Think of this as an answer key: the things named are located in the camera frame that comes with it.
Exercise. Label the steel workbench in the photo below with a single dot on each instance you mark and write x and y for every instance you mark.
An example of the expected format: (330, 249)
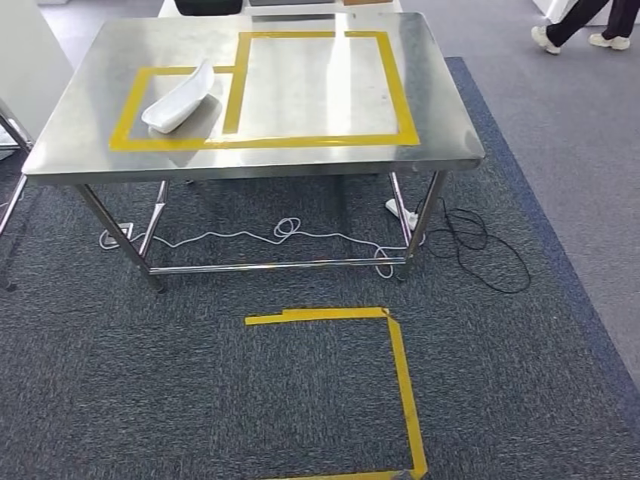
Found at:
(310, 86)

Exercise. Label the large yellow tape rectangle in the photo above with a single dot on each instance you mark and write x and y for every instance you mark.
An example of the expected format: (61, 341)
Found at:
(398, 99)

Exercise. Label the small yellow tape rectangle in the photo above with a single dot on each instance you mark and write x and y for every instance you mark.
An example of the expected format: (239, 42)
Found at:
(130, 106)

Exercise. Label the person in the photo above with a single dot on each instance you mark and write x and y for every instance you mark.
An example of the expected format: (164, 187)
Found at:
(575, 16)

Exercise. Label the white power adapter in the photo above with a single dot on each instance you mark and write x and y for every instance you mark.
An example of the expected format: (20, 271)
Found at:
(122, 232)

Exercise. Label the white curved plastic part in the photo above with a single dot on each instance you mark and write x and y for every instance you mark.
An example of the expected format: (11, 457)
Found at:
(180, 102)

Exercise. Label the steel table frame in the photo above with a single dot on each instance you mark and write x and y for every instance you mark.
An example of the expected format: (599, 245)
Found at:
(15, 132)

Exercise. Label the black carrying case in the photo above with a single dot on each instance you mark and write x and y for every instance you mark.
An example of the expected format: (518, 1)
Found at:
(207, 6)

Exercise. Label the white power strip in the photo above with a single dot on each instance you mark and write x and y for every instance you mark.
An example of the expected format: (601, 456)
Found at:
(400, 213)

